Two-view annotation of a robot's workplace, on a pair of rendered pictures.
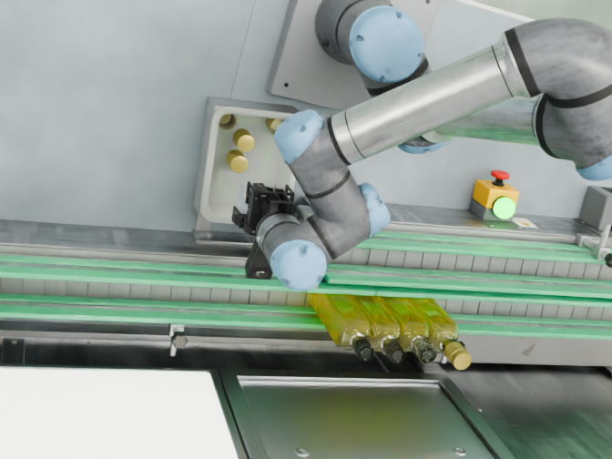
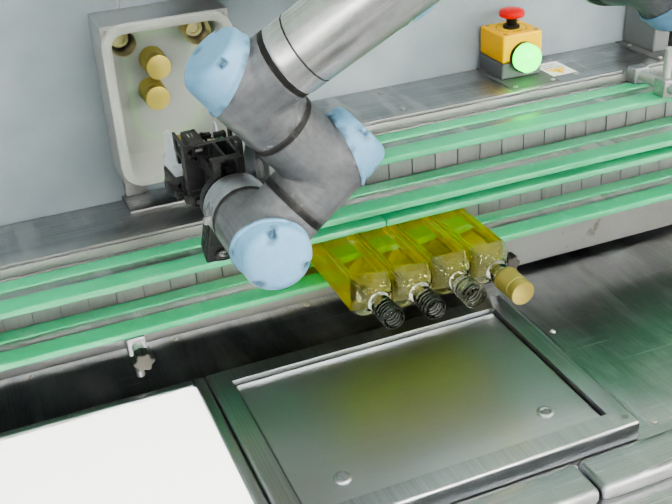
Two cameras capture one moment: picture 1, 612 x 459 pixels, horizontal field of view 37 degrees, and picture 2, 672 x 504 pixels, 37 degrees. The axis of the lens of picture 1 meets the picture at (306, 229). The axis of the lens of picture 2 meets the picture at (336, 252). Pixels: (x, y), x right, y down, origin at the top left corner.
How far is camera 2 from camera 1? 0.37 m
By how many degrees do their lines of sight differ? 11
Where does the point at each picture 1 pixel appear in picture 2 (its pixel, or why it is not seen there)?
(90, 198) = not seen: outside the picture
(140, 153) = (19, 116)
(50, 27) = not seen: outside the picture
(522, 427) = (612, 341)
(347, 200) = (317, 146)
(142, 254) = (61, 257)
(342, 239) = (324, 201)
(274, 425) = (297, 445)
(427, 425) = (494, 383)
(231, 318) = (205, 308)
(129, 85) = not seen: outside the picture
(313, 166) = (254, 112)
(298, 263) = (269, 255)
